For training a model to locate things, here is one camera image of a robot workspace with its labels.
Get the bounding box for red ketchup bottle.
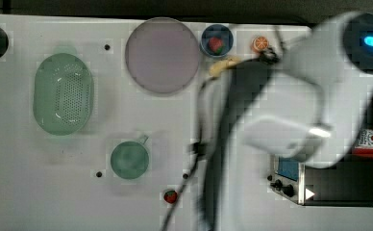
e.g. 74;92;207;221
352;129;373;158

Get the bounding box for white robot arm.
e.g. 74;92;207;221
204;12;373;231

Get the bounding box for yellow toy banana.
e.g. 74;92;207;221
209;56;241;77

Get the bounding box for grey round plate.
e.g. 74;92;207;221
125;17;200;94

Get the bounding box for red toy strawberry in bowl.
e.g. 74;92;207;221
208;37;224;54

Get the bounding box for blue bowl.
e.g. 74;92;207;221
200;24;234;59

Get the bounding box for small red toy strawberry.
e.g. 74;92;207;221
163;190;178;204

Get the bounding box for orange slice toy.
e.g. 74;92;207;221
251;36;269;53

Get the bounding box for green perforated basket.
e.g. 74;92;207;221
33;53;94;136

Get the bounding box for black cable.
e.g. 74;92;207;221
159;76;221;231

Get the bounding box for green cup with handle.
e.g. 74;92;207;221
111;135;150;180

